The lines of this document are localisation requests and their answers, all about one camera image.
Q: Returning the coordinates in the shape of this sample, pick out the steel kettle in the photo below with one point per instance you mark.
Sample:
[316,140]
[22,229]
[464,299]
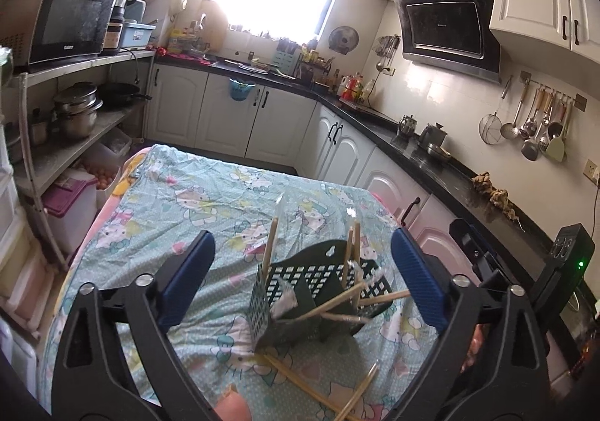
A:
[432,136]

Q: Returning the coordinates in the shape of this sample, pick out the green spatula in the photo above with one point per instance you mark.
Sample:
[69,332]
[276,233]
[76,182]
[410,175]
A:
[556,150]

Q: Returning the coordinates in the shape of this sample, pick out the white shelf rack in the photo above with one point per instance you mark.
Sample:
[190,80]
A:
[70,154]

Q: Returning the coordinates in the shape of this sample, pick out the person's left hand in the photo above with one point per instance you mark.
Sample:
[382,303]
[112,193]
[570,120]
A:
[233,404]

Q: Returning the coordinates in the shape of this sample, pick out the red yellow condiment bottles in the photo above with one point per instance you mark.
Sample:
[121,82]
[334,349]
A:
[354,88]

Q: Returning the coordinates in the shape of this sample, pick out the brown ginger roots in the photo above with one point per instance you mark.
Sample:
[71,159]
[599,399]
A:
[494,193]

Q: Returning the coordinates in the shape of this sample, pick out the pink lid storage box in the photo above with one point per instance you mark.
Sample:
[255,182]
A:
[70,210]

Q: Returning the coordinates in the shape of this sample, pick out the wooden cutting board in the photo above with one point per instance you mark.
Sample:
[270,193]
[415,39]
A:
[214,27]

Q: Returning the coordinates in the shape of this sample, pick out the small hanging kitchen tools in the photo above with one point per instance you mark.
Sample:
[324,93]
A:
[386,46]

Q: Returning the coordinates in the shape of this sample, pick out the black kitchen countertop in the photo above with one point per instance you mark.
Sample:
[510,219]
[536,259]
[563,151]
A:
[450,177]

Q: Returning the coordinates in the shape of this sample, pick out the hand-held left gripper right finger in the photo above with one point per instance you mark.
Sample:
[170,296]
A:
[417,275]

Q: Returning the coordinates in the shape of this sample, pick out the black microwave oven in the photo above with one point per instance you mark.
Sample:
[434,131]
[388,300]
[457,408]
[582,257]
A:
[65,22]

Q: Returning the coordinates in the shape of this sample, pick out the clear box of eggs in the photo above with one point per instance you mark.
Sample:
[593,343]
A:
[101,172]

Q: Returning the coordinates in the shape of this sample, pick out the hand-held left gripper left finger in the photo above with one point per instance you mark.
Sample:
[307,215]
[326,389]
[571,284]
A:
[187,280]

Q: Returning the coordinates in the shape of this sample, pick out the green perforated utensil basket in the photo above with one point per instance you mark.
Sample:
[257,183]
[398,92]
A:
[304,299]

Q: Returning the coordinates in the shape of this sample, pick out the wooden chopstick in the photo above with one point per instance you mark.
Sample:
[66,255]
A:
[333,301]
[357,245]
[384,297]
[358,390]
[300,381]
[349,257]
[271,243]

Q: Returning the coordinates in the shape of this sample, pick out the stacked steel pots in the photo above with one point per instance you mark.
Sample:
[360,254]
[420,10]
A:
[77,111]

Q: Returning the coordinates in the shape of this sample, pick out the black frying pan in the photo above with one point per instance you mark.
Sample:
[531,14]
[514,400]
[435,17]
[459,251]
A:
[119,94]

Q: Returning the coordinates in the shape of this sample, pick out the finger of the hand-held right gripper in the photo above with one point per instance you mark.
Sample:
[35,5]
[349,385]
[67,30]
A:
[466,243]

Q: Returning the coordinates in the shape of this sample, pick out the beige wall socket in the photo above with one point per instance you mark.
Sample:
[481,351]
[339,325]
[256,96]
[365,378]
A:
[591,169]

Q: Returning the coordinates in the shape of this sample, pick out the round wall fan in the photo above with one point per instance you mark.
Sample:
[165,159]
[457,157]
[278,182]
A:
[343,38]

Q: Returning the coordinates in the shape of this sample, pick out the glass teapot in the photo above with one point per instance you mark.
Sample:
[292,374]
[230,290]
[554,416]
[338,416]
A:
[408,126]

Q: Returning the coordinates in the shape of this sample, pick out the steel mesh strainer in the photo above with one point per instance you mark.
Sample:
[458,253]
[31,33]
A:
[490,129]

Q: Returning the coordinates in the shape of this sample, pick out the steel bowl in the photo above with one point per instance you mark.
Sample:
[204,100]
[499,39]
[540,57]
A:
[439,152]

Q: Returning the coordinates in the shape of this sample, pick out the teal knife block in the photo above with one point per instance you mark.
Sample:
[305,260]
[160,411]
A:
[286,60]

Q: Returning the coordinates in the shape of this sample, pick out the cartoon printed tablecloth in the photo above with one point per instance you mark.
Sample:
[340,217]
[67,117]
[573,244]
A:
[211,196]

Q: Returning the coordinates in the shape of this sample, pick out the blue hanging bin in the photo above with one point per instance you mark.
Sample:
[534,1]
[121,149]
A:
[240,90]

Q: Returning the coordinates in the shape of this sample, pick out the steel ladle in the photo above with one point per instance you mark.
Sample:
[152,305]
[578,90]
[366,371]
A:
[509,130]

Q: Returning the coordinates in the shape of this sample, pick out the black range hood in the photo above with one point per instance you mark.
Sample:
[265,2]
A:
[445,27]

